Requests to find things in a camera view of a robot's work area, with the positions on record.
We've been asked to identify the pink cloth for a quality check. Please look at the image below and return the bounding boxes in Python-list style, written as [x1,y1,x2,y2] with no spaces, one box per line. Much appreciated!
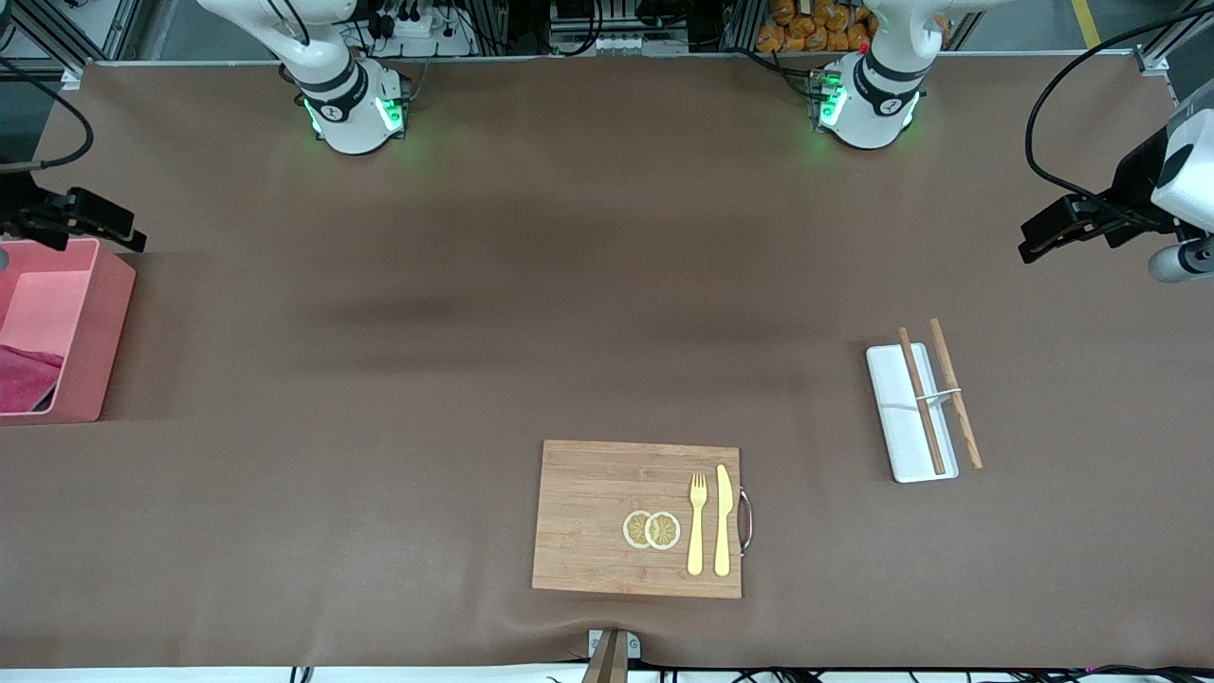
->
[0,343,65,415]

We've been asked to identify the pink plastic bin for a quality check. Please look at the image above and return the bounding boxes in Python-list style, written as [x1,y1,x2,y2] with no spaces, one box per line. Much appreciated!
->
[0,237,137,426]

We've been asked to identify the wooden rod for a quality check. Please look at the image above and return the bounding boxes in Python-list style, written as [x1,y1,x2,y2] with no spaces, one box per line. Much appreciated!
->
[896,327,947,476]
[929,318,984,471]

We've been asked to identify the white rectangular rack tray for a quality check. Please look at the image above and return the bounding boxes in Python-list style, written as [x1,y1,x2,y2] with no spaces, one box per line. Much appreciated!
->
[865,343,961,485]

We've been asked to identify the orange packets pile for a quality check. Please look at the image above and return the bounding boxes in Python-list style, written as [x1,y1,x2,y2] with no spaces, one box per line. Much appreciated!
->
[756,0,874,53]

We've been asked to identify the white power strip with plugs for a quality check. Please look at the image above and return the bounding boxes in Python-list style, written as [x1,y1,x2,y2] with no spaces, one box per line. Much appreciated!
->
[375,8,475,58]

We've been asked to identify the yellow knife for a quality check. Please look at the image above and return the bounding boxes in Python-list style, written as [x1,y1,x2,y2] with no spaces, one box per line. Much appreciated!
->
[713,464,734,578]

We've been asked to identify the grey electrical box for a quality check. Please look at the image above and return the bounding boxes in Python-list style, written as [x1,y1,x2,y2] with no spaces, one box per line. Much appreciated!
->
[550,0,698,56]

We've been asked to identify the yellow fork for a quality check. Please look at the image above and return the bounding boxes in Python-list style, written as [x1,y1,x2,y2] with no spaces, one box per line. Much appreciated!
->
[687,472,708,577]

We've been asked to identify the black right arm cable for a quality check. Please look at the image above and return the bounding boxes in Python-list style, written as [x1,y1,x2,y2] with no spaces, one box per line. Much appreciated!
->
[0,57,94,174]

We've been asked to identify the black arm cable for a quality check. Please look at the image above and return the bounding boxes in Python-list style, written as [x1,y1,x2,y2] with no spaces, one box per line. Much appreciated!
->
[0,57,94,174]
[1024,8,1214,205]

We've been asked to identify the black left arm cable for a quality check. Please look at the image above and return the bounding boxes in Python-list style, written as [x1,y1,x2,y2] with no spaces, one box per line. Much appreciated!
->
[1024,8,1214,205]

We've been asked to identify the aluminium frame profile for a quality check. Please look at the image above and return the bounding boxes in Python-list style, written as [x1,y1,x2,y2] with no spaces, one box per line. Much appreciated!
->
[1136,0,1214,75]
[0,0,143,67]

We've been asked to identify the wooden cutting board with handle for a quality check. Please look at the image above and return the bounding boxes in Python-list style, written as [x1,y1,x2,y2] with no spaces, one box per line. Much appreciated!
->
[531,439,755,600]

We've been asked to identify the brown post with grey bracket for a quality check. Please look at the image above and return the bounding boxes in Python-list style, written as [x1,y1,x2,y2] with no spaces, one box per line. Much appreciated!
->
[580,628,642,683]

